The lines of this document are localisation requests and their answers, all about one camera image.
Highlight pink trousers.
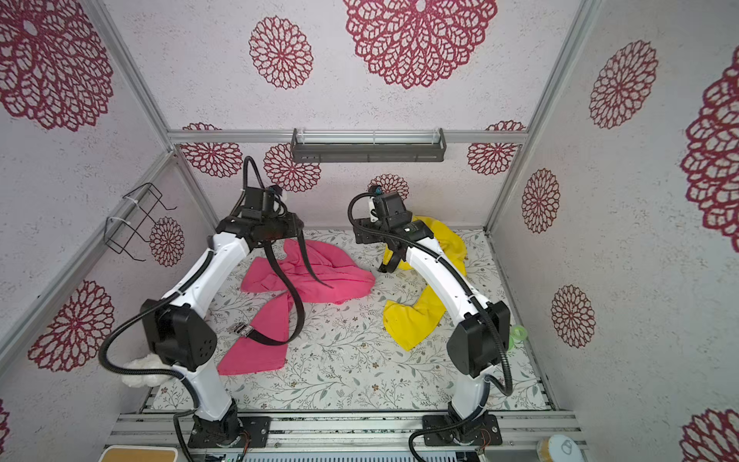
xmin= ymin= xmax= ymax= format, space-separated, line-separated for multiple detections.
xmin=217 ymin=240 xmax=375 ymax=377

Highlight yellow trousers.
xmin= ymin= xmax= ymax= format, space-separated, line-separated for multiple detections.
xmin=383 ymin=217 xmax=468 ymax=352

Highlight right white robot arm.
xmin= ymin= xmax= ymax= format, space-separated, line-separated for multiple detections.
xmin=348 ymin=187 xmax=514 ymax=447

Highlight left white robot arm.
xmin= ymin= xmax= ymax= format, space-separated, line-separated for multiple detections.
xmin=142 ymin=185 xmax=305 ymax=447

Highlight green plastic toy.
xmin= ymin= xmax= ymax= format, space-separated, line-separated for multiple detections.
xmin=508 ymin=325 xmax=528 ymax=352

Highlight white plush toy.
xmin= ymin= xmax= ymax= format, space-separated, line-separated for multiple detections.
xmin=120 ymin=353 xmax=174 ymax=391

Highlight tan box at base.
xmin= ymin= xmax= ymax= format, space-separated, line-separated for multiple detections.
xmin=99 ymin=446 xmax=179 ymax=462

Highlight white round container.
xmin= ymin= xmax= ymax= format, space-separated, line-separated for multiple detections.
xmin=536 ymin=434 xmax=585 ymax=462

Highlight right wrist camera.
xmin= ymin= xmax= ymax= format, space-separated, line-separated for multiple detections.
xmin=369 ymin=184 xmax=387 ymax=223

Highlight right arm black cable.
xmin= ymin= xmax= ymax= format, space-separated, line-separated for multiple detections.
xmin=347 ymin=191 xmax=515 ymax=462

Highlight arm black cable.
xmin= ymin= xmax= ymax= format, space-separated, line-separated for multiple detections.
xmin=347 ymin=191 xmax=515 ymax=462
xmin=97 ymin=155 xmax=273 ymax=462

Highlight black wall shelf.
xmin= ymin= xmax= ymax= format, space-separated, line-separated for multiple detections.
xmin=291 ymin=129 xmax=448 ymax=164

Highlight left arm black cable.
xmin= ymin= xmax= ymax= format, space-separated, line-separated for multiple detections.
xmin=97 ymin=155 xmax=273 ymax=462

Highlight black wire wall rack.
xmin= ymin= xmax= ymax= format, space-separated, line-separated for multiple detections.
xmin=102 ymin=182 xmax=177 ymax=263

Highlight metal base rail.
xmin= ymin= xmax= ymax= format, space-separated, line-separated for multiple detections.
xmin=106 ymin=411 xmax=588 ymax=455

